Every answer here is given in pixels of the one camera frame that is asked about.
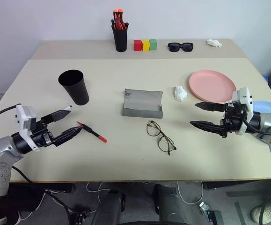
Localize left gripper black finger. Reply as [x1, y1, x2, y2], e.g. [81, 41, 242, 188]
[40, 105, 73, 124]
[52, 126, 83, 148]

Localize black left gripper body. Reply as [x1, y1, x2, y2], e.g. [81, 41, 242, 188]
[30, 117, 57, 150]

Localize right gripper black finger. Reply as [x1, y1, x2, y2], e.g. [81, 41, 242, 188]
[195, 101, 227, 112]
[190, 120, 227, 138]

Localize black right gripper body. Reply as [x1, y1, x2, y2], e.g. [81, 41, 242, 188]
[219, 102, 247, 139]

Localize black and red pen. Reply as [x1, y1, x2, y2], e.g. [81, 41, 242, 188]
[76, 121, 108, 143]

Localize blue plate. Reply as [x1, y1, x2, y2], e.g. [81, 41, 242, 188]
[252, 100, 271, 115]

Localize tortoiseshell eyeglasses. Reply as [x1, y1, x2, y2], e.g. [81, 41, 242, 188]
[146, 120, 177, 156]

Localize grey glasses case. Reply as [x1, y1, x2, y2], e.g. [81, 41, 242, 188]
[122, 88, 164, 119]

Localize pink plate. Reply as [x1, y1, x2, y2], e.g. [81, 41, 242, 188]
[188, 69, 237, 104]

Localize empty black plastic cup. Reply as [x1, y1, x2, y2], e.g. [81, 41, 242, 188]
[58, 69, 90, 106]

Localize crumpled white paper ball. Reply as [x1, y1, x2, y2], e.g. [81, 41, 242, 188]
[173, 85, 188, 102]

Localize small crumpled white paper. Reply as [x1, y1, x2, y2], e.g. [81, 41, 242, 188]
[206, 38, 222, 48]

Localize black sunglasses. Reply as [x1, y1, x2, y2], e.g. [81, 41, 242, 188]
[168, 42, 194, 53]

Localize black floor connector box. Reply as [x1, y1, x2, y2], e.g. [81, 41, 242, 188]
[68, 206, 89, 225]

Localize dark rounded shape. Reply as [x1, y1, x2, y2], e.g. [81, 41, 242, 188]
[153, 184, 188, 225]
[94, 188, 126, 225]

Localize yellow cube block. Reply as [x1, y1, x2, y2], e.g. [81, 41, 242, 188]
[141, 39, 151, 52]

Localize black pen holder cup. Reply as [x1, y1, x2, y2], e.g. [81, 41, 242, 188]
[111, 22, 129, 53]

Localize white shoe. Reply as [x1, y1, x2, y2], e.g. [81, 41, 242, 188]
[251, 203, 271, 224]

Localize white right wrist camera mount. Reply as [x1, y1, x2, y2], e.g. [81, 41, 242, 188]
[232, 87, 254, 136]

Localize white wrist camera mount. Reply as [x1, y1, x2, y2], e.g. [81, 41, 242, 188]
[232, 87, 254, 136]
[15, 104, 41, 152]

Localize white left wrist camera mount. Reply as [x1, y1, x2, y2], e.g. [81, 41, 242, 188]
[15, 104, 41, 152]

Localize black table frame bar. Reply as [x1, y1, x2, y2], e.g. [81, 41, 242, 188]
[203, 180, 271, 191]

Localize thin white floor cable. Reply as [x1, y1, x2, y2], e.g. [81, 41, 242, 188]
[86, 181, 106, 205]
[176, 180, 204, 205]

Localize metal bracket on floor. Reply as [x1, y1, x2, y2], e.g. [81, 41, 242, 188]
[199, 201, 224, 225]

